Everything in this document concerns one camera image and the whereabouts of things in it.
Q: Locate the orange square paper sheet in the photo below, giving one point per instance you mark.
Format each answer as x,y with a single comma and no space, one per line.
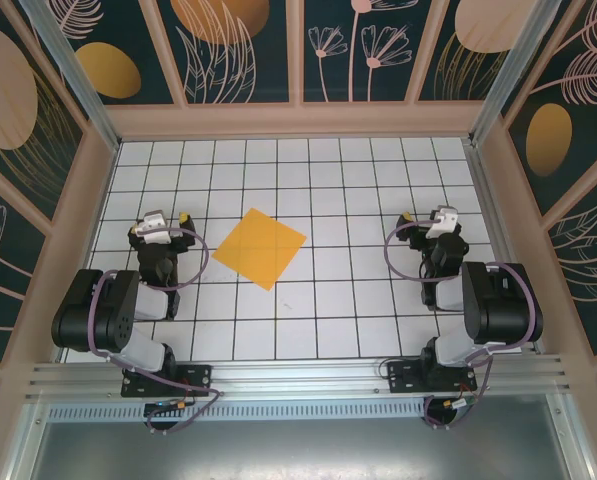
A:
258,250

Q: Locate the grey metal sheet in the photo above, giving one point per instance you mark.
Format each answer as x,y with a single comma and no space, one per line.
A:
298,450

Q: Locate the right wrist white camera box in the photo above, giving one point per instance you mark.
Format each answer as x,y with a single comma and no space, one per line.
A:
443,222

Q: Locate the aluminium table edge rail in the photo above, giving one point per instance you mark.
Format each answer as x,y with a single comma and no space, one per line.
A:
485,200

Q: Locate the aluminium frame bar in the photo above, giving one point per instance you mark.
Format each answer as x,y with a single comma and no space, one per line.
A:
23,440
573,440

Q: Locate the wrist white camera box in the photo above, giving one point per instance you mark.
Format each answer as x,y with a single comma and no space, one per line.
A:
443,222
153,230

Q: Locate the aluminium corner post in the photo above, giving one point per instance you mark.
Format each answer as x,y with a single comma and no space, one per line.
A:
70,60
522,60

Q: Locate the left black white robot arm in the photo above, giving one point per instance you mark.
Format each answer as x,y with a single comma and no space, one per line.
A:
88,310

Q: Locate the long slotted aluminium rail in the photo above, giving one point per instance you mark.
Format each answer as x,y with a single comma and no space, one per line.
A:
298,372

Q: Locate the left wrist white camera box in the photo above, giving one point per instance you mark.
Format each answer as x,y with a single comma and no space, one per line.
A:
153,230

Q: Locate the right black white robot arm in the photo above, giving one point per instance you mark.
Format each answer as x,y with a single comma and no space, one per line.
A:
503,310

